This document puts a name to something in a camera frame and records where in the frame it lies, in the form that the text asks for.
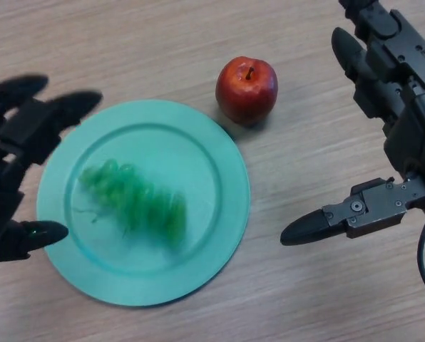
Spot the red apple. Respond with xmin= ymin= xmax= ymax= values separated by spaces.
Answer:
xmin=215 ymin=56 xmax=279 ymax=125

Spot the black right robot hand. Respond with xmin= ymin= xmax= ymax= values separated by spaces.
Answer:
xmin=280 ymin=0 xmax=425 ymax=247

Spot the round teal plate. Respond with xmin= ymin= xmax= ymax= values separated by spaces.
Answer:
xmin=36 ymin=99 xmax=251 ymax=307

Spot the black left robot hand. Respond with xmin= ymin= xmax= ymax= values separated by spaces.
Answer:
xmin=0 ymin=73 xmax=103 ymax=264

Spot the green plastic grape bunch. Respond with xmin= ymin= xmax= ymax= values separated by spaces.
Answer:
xmin=73 ymin=159 xmax=188 ymax=250

